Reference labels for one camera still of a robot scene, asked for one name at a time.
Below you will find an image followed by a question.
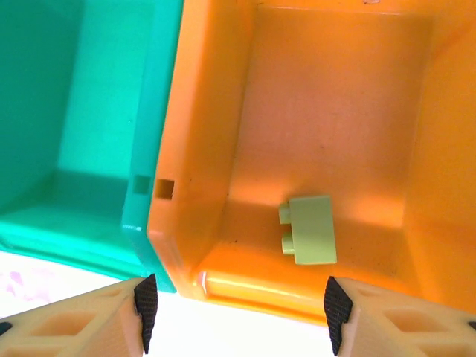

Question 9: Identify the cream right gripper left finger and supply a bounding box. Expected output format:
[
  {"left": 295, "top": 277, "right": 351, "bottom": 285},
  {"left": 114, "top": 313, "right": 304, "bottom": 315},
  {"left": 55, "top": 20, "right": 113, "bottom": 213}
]
[{"left": 0, "top": 274, "right": 160, "bottom": 357}]

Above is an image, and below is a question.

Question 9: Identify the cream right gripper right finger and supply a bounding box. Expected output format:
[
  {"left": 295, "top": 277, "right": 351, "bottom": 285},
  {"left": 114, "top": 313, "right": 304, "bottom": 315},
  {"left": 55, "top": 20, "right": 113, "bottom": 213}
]
[{"left": 323, "top": 275, "right": 476, "bottom": 357}]

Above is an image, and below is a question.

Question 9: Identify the small light green lego brick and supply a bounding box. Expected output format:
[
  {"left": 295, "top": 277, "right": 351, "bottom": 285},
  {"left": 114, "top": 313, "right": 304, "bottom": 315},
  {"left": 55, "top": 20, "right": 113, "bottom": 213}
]
[{"left": 277, "top": 194, "right": 338, "bottom": 266}]

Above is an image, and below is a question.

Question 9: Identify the green plastic bin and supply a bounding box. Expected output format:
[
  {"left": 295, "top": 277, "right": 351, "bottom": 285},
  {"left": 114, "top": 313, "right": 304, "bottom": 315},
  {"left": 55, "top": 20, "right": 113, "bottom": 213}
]
[{"left": 0, "top": 0, "right": 185, "bottom": 295}]

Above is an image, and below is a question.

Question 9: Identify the orange plastic bin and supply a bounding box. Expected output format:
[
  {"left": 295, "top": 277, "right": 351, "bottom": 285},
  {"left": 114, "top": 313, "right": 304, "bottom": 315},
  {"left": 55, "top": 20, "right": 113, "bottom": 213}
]
[{"left": 147, "top": 0, "right": 476, "bottom": 328}]

